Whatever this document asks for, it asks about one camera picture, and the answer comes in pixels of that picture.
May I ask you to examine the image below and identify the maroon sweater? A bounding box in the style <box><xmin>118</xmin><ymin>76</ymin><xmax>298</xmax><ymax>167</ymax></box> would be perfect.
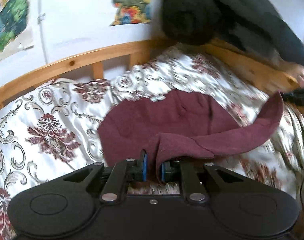
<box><xmin>98</xmin><ymin>90</ymin><xmax>284</xmax><ymax>180</ymax></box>

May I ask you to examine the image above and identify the green cartoon poster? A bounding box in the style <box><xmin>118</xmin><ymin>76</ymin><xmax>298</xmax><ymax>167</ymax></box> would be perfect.
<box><xmin>0</xmin><ymin>0</ymin><xmax>34</xmax><ymax>61</ymax></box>

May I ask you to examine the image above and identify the floral white pillow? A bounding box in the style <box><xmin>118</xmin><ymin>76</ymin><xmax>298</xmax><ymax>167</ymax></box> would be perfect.
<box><xmin>0</xmin><ymin>79</ymin><xmax>113</xmax><ymax>239</ymax></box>

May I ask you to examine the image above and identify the wooden bed frame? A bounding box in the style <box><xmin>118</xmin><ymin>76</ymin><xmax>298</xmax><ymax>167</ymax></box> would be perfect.
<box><xmin>0</xmin><ymin>39</ymin><xmax>299</xmax><ymax>109</ymax></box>

